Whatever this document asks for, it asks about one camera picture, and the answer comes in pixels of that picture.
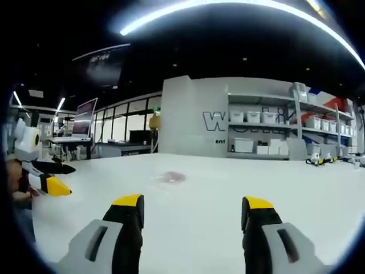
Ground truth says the spare hand-held gripper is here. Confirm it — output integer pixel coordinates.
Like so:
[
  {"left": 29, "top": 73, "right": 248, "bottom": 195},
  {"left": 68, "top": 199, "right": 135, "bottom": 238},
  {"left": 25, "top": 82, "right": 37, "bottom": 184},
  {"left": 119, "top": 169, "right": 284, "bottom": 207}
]
[{"left": 305, "top": 152, "right": 339, "bottom": 167}]

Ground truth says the person's left hand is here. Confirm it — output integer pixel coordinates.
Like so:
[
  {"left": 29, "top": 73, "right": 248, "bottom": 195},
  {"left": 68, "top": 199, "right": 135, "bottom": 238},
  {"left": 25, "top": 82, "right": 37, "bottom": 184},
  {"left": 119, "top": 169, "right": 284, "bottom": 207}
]
[{"left": 7, "top": 161, "right": 33, "bottom": 201}]

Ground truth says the grey metal shelf unit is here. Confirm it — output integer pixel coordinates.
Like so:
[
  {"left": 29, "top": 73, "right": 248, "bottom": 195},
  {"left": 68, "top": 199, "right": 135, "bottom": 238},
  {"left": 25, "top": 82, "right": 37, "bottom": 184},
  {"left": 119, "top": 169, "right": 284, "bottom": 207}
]
[{"left": 227, "top": 82, "right": 359, "bottom": 160}]

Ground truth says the group of white storage bins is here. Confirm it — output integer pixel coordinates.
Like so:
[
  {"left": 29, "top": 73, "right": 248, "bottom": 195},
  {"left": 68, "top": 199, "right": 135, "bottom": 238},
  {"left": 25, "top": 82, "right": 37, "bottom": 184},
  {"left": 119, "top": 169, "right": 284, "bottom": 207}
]
[{"left": 229, "top": 83, "right": 358, "bottom": 156}]

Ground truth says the hanging dark ceiling screen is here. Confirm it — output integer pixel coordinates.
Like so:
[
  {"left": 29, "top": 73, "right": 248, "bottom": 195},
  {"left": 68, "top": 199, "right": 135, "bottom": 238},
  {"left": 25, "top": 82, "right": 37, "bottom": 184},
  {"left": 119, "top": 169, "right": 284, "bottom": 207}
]
[{"left": 71, "top": 43, "right": 131, "bottom": 87}]

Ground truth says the grey partition panel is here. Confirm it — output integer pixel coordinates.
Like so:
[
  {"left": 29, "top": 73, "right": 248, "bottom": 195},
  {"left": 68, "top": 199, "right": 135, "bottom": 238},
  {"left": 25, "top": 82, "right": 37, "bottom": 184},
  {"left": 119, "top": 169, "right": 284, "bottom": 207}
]
[{"left": 157, "top": 75, "right": 229, "bottom": 157}]

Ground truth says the computer monitor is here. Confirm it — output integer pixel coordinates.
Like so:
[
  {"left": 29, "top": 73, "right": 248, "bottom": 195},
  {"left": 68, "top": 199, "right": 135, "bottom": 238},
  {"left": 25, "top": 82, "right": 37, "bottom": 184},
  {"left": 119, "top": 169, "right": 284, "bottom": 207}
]
[{"left": 72, "top": 97, "right": 99, "bottom": 136}]

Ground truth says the long curved ceiling light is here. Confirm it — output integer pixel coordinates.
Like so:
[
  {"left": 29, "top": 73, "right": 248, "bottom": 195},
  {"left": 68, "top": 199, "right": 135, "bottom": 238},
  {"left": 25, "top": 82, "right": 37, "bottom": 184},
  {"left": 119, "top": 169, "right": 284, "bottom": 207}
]
[{"left": 119, "top": 0, "right": 365, "bottom": 71}]

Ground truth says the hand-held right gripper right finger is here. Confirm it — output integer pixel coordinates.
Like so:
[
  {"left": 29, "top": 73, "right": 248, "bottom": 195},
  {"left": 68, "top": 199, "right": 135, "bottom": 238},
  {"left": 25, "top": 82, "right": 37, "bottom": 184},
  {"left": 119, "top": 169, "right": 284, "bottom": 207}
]
[{"left": 241, "top": 195, "right": 326, "bottom": 274}]

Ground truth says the black equipment box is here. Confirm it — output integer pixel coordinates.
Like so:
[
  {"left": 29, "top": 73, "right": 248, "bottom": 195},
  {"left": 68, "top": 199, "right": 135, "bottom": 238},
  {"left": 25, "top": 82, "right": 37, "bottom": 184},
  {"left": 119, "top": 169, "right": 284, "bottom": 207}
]
[{"left": 129, "top": 130, "right": 152, "bottom": 144}]

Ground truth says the clear resealable bag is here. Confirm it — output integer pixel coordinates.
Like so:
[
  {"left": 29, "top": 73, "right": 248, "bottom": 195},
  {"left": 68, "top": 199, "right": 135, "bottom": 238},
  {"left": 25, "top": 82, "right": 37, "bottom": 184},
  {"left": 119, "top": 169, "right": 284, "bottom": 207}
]
[{"left": 146, "top": 170, "right": 188, "bottom": 190}]

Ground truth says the grey standing desk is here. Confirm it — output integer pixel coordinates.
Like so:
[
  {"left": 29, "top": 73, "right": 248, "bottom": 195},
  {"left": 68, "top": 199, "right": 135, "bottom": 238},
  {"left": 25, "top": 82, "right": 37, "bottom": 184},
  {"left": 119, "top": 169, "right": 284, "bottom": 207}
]
[{"left": 47, "top": 136, "right": 94, "bottom": 160}]

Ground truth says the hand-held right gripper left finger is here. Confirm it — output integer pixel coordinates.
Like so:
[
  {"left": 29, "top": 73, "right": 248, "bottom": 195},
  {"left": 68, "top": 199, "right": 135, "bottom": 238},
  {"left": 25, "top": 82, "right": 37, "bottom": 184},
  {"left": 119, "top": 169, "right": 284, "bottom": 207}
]
[{"left": 55, "top": 194, "right": 145, "bottom": 274}]

